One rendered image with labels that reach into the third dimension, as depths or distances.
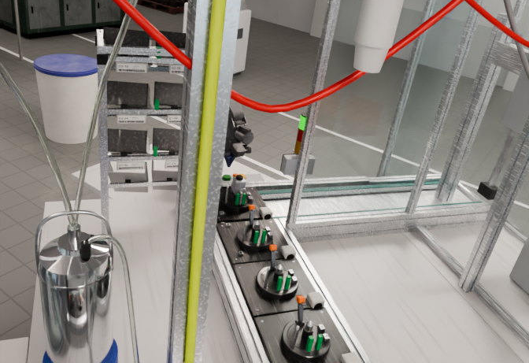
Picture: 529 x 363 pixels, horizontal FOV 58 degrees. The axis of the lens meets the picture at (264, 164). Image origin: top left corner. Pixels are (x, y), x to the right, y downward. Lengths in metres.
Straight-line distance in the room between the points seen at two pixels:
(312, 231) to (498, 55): 1.07
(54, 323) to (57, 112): 3.57
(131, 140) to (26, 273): 1.75
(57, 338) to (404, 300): 1.24
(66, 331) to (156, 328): 0.59
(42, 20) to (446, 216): 6.68
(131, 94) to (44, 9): 6.44
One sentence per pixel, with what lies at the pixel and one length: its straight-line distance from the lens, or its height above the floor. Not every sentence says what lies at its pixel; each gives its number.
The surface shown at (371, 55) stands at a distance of 0.54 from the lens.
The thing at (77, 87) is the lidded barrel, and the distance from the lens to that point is 4.40.
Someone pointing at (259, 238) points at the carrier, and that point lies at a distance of 1.78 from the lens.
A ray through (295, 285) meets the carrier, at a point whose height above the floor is 0.99.
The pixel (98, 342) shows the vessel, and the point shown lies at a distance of 1.10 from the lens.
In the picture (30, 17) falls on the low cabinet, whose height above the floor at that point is 0.31.
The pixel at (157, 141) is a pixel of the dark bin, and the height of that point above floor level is 1.33.
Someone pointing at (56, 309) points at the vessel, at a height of 1.32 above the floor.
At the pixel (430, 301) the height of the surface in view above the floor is 0.86.
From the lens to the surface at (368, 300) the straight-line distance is 1.84.
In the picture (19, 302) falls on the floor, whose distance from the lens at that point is 3.03.
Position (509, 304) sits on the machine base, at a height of 0.86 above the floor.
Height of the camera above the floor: 2.04
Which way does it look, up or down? 27 degrees down
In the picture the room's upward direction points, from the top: 9 degrees clockwise
